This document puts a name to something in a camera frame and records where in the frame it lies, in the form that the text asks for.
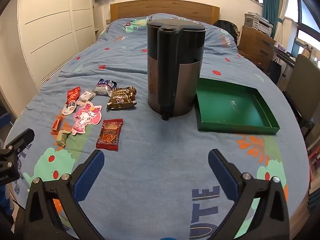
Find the blue and white snack packet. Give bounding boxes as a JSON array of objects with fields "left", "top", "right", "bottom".
[{"left": 92, "top": 78, "right": 117, "bottom": 97}]

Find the red and white snack pouch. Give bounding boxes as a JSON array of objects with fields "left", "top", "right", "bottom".
[{"left": 62, "top": 86, "right": 82, "bottom": 115}]

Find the wooden bed headboard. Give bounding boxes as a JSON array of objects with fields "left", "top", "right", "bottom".
[{"left": 110, "top": 1, "right": 220, "bottom": 26}]

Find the grey chair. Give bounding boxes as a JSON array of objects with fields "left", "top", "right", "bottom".
[{"left": 282, "top": 54, "right": 320, "bottom": 140}]

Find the dark red snack packet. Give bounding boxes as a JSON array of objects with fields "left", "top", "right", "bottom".
[{"left": 96, "top": 119, "right": 124, "bottom": 152}]

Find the brown nut snack packet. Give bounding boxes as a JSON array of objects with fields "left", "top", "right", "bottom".
[{"left": 106, "top": 87, "right": 137, "bottom": 110}]

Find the small green beige candy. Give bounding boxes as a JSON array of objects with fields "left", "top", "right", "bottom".
[{"left": 56, "top": 129, "right": 72, "bottom": 147}]

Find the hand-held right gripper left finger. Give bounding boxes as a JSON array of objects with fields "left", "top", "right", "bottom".
[{"left": 19, "top": 149, "right": 110, "bottom": 240}]

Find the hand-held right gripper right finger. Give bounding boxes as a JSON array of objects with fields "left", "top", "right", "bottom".
[{"left": 208, "top": 149, "right": 292, "bottom": 240}]

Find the black backpack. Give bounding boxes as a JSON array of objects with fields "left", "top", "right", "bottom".
[{"left": 213, "top": 19, "right": 239, "bottom": 45}]

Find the black and grey electric kettle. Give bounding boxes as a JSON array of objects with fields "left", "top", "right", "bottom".
[{"left": 147, "top": 19, "right": 207, "bottom": 121}]

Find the black shopping bag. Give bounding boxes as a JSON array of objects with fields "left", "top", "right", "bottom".
[{"left": 269, "top": 57, "right": 283, "bottom": 84}]

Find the small red candy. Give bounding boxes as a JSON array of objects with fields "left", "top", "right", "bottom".
[{"left": 51, "top": 119, "right": 63, "bottom": 132}]

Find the pink cartoon snack packet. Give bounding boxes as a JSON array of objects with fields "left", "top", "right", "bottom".
[{"left": 71, "top": 101, "right": 103, "bottom": 136}]

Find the green cardboard tray box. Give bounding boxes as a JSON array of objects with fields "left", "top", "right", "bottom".
[{"left": 195, "top": 77, "right": 280, "bottom": 135}]

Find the dark desk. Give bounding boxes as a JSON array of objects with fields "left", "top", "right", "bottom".
[{"left": 274, "top": 45, "right": 298, "bottom": 68}]

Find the wooden dresser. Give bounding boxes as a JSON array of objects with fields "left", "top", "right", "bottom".
[{"left": 237, "top": 26, "right": 278, "bottom": 73}]

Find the white printer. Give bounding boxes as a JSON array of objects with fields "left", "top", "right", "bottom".
[{"left": 244, "top": 12, "right": 274, "bottom": 37}]

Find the clear white snack packet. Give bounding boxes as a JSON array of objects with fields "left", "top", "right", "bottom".
[{"left": 79, "top": 91, "right": 97, "bottom": 103}]

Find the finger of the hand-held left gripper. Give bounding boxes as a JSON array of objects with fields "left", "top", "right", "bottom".
[{"left": 4, "top": 128, "right": 35, "bottom": 155}]

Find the blue printed blanket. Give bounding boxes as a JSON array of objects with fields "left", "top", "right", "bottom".
[{"left": 4, "top": 15, "right": 310, "bottom": 240}]

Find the teal curtain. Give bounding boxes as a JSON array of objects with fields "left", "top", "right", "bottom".
[{"left": 262, "top": 0, "right": 290, "bottom": 34}]

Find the white wardrobe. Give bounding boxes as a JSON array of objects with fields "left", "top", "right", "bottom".
[{"left": 16, "top": 0, "right": 97, "bottom": 90}]

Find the window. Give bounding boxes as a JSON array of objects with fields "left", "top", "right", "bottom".
[{"left": 284, "top": 0, "right": 320, "bottom": 55}]

